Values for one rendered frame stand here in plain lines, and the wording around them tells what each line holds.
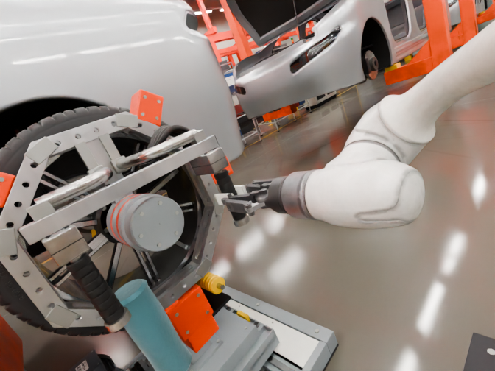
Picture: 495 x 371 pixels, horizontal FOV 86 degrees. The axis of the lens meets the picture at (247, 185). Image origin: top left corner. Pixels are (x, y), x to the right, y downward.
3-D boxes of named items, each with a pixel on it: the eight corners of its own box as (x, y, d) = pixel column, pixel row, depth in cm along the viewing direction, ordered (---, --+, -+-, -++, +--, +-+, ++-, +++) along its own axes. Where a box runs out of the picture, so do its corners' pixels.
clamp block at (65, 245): (82, 242, 52) (66, 219, 51) (91, 249, 46) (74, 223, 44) (54, 258, 49) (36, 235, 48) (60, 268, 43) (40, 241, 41)
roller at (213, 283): (189, 269, 112) (183, 258, 111) (232, 288, 90) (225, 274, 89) (178, 279, 109) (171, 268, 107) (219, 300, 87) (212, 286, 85)
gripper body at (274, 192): (288, 223, 50) (255, 219, 57) (311, 200, 55) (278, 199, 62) (274, 188, 48) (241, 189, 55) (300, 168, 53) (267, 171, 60)
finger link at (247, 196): (274, 203, 57) (271, 207, 56) (235, 207, 64) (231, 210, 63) (267, 187, 56) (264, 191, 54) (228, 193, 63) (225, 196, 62)
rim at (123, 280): (166, 144, 112) (4, 143, 79) (194, 135, 94) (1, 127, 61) (178, 263, 113) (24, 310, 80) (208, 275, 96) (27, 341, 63)
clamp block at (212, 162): (210, 168, 73) (201, 150, 71) (230, 165, 66) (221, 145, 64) (195, 176, 70) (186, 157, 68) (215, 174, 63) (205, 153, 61)
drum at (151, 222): (161, 224, 83) (140, 185, 79) (197, 232, 67) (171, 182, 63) (119, 252, 75) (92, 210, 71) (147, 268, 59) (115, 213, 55)
